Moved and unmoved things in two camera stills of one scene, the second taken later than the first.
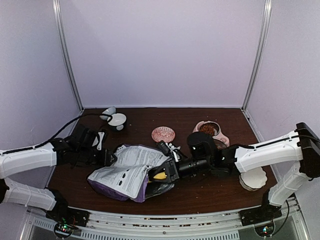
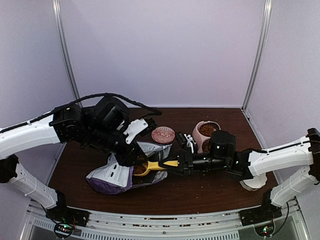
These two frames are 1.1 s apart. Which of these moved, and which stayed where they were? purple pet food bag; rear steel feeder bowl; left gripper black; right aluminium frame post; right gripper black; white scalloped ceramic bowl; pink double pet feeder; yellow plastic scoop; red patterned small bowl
Moved: yellow plastic scoop; purple pet food bag; right gripper black; left gripper black
Stayed: rear steel feeder bowl; pink double pet feeder; right aluminium frame post; white scalloped ceramic bowl; red patterned small bowl
